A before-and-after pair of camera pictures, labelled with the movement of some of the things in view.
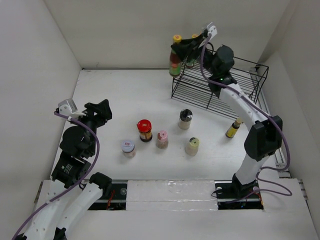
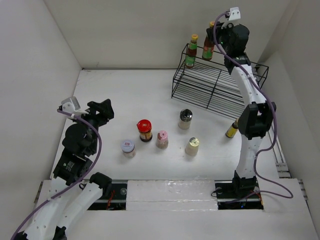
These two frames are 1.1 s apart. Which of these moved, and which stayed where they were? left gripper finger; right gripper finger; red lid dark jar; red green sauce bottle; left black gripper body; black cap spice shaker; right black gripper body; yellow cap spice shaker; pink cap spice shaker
Moved: red green sauce bottle; right black gripper body; right gripper finger
Stayed: yellow cap spice shaker; left black gripper body; black cap spice shaker; red lid dark jar; pink cap spice shaker; left gripper finger
